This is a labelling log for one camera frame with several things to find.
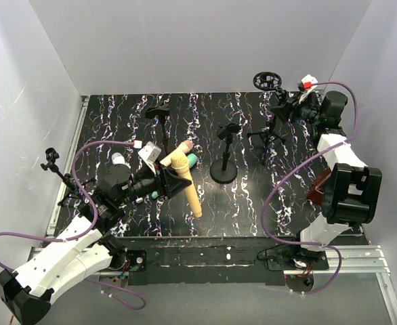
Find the black tripod shock-mount stand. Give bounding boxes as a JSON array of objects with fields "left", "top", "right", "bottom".
[{"left": 247, "top": 71, "right": 286, "bottom": 166}]

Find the yellow microphone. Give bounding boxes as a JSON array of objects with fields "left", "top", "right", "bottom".
[{"left": 170, "top": 148, "right": 203, "bottom": 219}]

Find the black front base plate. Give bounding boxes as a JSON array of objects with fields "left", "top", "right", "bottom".
[{"left": 120, "top": 236, "right": 306, "bottom": 286}]

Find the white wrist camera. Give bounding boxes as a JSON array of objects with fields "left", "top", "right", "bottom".
[
  {"left": 138, "top": 142, "right": 161, "bottom": 174},
  {"left": 297, "top": 74, "right": 318, "bottom": 92}
]

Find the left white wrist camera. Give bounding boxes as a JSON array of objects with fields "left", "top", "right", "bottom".
[{"left": 138, "top": 142, "right": 161, "bottom": 174}]

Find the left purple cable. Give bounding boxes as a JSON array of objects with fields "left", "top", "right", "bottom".
[{"left": 0, "top": 140, "right": 148, "bottom": 311}]

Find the purple cable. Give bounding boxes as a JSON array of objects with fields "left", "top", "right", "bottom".
[
  {"left": 0, "top": 140, "right": 148, "bottom": 311},
  {"left": 261, "top": 81, "right": 360, "bottom": 295}
]

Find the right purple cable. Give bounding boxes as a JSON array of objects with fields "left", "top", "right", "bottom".
[{"left": 261, "top": 81, "right": 360, "bottom": 295}]

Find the brown box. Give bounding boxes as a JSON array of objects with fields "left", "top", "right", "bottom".
[{"left": 307, "top": 168, "right": 331, "bottom": 206}]

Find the black rear mic stand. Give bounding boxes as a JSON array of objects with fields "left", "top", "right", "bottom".
[{"left": 144, "top": 104, "right": 170, "bottom": 154}]

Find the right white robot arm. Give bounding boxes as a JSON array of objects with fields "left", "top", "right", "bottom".
[{"left": 272, "top": 90, "right": 382, "bottom": 255}]

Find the black round-base mic stand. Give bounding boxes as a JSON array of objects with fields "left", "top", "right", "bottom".
[{"left": 210, "top": 123, "right": 241, "bottom": 184}]

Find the pink microphone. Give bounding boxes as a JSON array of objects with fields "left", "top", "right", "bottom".
[{"left": 161, "top": 140, "right": 194, "bottom": 167}]

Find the small black tripod stand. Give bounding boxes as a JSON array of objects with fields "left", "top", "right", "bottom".
[{"left": 41, "top": 148, "right": 82, "bottom": 207}]

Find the green microphone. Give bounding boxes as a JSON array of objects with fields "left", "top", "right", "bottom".
[{"left": 151, "top": 154, "right": 198, "bottom": 200}]

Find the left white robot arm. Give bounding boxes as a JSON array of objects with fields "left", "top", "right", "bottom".
[{"left": 0, "top": 154, "right": 192, "bottom": 324}]

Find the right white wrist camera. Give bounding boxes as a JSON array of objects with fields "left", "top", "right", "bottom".
[{"left": 297, "top": 74, "right": 318, "bottom": 92}]

